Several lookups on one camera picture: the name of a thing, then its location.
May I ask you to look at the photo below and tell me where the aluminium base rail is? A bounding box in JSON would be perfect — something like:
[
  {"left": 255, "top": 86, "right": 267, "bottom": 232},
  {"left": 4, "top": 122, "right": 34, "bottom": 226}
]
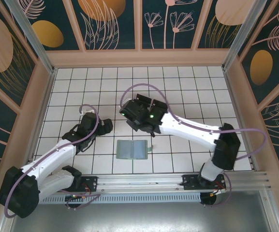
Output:
[{"left": 81, "top": 170, "right": 272, "bottom": 194}]

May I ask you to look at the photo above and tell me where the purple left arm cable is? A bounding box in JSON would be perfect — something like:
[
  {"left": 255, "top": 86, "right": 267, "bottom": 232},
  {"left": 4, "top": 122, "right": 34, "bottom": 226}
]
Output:
[{"left": 3, "top": 103, "right": 102, "bottom": 218}]

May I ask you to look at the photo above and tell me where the aluminium corner post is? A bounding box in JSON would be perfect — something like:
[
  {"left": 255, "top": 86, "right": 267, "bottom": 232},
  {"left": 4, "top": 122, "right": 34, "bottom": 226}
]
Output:
[
  {"left": 222, "top": 0, "right": 274, "bottom": 72},
  {"left": 3, "top": 0, "right": 58, "bottom": 76}
]

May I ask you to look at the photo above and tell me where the clear tray of black parts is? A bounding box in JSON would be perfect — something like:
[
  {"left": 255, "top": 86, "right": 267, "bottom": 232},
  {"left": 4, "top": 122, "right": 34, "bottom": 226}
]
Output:
[{"left": 132, "top": 93, "right": 170, "bottom": 113}]

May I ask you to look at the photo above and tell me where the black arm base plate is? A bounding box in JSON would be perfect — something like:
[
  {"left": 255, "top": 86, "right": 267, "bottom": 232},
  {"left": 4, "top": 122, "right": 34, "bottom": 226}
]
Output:
[
  {"left": 64, "top": 175, "right": 99, "bottom": 193},
  {"left": 182, "top": 174, "right": 227, "bottom": 191}
]

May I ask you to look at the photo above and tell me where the grey metal sheet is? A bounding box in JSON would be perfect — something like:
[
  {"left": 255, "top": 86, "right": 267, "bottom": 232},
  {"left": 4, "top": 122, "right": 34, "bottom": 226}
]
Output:
[{"left": 0, "top": 190, "right": 279, "bottom": 232}]

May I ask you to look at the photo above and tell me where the thin aluminium side rail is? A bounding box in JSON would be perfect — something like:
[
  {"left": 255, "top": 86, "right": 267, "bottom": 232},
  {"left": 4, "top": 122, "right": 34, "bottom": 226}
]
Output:
[
  {"left": 222, "top": 69, "right": 256, "bottom": 170},
  {"left": 27, "top": 68, "right": 58, "bottom": 165}
]

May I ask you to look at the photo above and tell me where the black VIP card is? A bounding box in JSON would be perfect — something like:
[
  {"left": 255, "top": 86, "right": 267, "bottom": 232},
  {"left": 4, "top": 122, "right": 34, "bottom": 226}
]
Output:
[
  {"left": 153, "top": 99, "right": 169, "bottom": 108},
  {"left": 135, "top": 94, "right": 152, "bottom": 102}
]

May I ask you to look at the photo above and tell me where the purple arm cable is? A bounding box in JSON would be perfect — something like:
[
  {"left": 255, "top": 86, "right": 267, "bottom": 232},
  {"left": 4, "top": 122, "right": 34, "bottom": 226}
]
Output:
[
  {"left": 3, "top": 103, "right": 102, "bottom": 218},
  {"left": 119, "top": 83, "right": 268, "bottom": 208}
]

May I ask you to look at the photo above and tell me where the slotted grey cable tray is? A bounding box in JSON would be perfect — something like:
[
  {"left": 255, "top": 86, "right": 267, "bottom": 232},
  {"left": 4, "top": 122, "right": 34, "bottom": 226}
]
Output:
[{"left": 39, "top": 192, "right": 202, "bottom": 204}]

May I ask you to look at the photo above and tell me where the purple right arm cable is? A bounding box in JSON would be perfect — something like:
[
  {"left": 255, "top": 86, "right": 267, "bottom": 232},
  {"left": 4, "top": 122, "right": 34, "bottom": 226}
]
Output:
[{"left": 119, "top": 83, "right": 268, "bottom": 208}]

